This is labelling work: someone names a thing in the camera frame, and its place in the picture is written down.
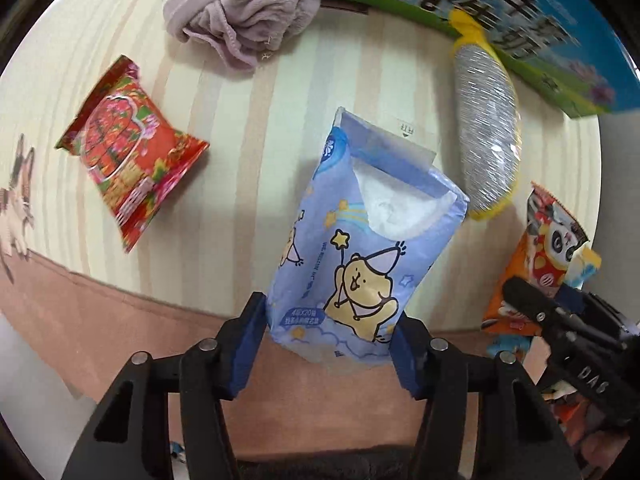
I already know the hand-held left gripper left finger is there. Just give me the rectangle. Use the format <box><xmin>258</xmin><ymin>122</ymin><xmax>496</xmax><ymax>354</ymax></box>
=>
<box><xmin>60</xmin><ymin>291</ymin><xmax>268</xmax><ymax>480</ymax></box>

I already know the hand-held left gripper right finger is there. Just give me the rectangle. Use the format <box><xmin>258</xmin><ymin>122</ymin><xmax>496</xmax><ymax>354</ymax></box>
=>
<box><xmin>391</xmin><ymin>316</ymin><xmax>587</xmax><ymax>480</ymax></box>

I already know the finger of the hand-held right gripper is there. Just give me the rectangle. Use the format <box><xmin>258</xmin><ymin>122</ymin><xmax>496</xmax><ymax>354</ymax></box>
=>
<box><xmin>559</xmin><ymin>284</ymin><xmax>637</xmax><ymax>342</ymax></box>
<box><xmin>501</xmin><ymin>276</ymin><xmax>628</xmax><ymax>353</ymax></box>

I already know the orange panda snack packet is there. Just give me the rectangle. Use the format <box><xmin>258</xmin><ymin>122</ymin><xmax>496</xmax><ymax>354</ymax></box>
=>
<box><xmin>481</xmin><ymin>181</ymin><xmax>592</xmax><ymax>337</ymax></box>

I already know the blue cartoon tissue pack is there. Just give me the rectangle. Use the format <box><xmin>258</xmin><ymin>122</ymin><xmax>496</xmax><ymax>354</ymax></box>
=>
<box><xmin>264</xmin><ymin>106</ymin><xmax>470</xmax><ymax>365</ymax></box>

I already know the yellow blue small packet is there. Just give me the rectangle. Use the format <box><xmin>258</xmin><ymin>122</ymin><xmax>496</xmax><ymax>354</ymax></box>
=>
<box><xmin>564</xmin><ymin>246</ymin><xmax>603</xmax><ymax>291</ymax></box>

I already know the silver yellow scrub sponge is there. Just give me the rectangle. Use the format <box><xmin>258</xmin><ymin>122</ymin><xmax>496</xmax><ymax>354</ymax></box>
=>
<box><xmin>448</xmin><ymin>9</ymin><xmax>522</xmax><ymax>223</ymax></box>

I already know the beige striped printed blanket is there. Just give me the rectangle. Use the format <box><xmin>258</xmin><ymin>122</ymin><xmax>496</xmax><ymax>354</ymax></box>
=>
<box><xmin>0</xmin><ymin>0</ymin><xmax>608</xmax><ymax>461</ymax></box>

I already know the red floral tissue pack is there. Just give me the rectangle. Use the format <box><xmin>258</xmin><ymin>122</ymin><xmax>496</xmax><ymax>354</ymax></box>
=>
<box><xmin>54</xmin><ymin>55</ymin><xmax>211</xmax><ymax>254</ymax></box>

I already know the blue green milk carton box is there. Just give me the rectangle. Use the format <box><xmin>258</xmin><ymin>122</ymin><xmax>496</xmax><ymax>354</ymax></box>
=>
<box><xmin>221</xmin><ymin>0</ymin><xmax>640</xmax><ymax>120</ymax></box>

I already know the mauve fleece towel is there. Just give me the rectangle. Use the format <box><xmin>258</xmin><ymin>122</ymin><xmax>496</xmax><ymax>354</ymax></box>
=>
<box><xmin>162</xmin><ymin>0</ymin><xmax>322</xmax><ymax>74</ymax></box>

